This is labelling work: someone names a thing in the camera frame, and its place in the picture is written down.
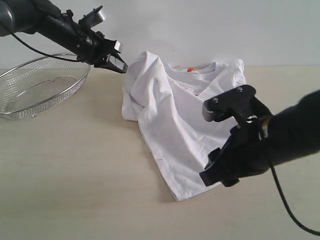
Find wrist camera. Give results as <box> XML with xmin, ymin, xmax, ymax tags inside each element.
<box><xmin>78</xmin><ymin>5</ymin><xmax>107</xmax><ymax>29</ymax></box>
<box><xmin>202</xmin><ymin>84</ymin><xmax>256</xmax><ymax>123</ymax></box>

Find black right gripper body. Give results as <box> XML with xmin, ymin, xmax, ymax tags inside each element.
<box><xmin>220</xmin><ymin>97</ymin><xmax>273</xmax><ymax>187</ymax></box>

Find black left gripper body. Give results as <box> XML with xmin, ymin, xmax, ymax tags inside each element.
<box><xmin>57</xmin><ymin>17</ymin><xmax>118</xmax><ymax>65</ymax></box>

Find metal mesh basket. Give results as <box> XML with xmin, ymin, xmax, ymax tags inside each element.
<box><xmin>0</xmin><ymin>53</ymin><xmax>91</xmax><ymax>120</ymax></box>

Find white printed t-shirt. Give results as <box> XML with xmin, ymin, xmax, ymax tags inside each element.
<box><xmin>122</xmin><ymin>51</ymin><xmax>246</xmax><ymax>202</ymax></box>

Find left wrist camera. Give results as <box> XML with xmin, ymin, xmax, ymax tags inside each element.
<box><xmin>78</xmin><ymin>5</ymin><xmax>107</xmax><ymax>29</ymax></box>

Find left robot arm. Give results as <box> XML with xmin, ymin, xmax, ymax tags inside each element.
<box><xmin>0</xmin><ymin>0</ymin><xmax>128</xmax><ymax>74</ymax></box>

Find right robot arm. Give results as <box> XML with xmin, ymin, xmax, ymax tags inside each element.
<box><xmin>199</xmin><ymin>91</ymin><xmax>320</xmax><ymax>187</ymax></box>

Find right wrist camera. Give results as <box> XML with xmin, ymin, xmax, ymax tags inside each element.
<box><xmin>202</xmin><ymin>84</ymin><xmax>256</xmax><ymax>123</ymax></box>

